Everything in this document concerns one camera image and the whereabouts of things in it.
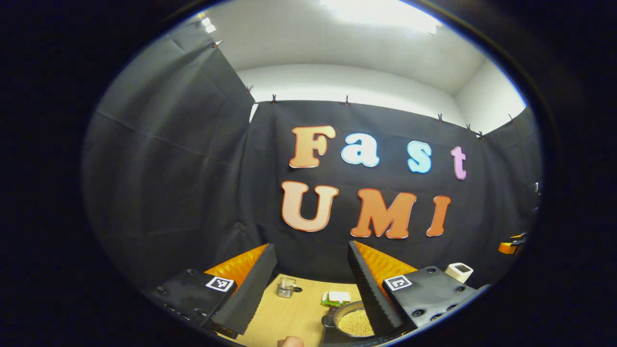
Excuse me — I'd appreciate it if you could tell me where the small metal kitchen utensil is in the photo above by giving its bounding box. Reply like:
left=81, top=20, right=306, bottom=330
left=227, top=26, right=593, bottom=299
left=276, top=277, right=303, bottom=298

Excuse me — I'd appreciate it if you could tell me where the steel pot with black handle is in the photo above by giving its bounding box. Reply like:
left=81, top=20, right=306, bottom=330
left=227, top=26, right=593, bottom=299
left=322, top=300, right=376, bottom=338

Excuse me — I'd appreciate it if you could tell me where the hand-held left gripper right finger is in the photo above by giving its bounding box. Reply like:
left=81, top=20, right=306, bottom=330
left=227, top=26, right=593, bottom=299
left=348, top=240, right=490, bottom=339

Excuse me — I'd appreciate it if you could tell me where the white toaster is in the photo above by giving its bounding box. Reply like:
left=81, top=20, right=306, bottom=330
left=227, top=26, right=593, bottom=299
left=444, top=263, right=474, bottom=284

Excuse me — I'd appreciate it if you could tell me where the black backdrop cloth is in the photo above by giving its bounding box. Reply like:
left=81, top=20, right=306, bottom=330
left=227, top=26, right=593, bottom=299
left=82, top=22, right=543, bottom=309

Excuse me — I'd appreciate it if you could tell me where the black induction cooktop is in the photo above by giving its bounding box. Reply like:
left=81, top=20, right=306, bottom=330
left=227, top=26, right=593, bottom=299
left=319, top=327, right=386, bottom=347

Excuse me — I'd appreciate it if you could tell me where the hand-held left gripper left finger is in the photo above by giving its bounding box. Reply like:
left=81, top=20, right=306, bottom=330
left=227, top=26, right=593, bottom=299
left=145, top=243, right=278, bottom=340

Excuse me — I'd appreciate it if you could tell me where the pile of soybeans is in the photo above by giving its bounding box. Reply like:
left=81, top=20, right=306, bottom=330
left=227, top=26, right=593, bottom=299
left=337, top=309, right=375, bottom=337

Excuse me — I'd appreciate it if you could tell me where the sandwich with green lettuce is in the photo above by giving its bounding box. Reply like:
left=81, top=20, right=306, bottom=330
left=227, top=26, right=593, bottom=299
left=321, top=291, right=352, bottom=307

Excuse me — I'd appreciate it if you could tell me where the large ceiling light panel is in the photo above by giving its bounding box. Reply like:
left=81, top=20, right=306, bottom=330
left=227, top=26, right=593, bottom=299
left=321, top=0, right=442, bottom=34

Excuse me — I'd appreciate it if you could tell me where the row of black cloth clips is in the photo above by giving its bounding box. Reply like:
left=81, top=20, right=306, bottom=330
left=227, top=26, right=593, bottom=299
left=210, top=39, right=516, bottom=140

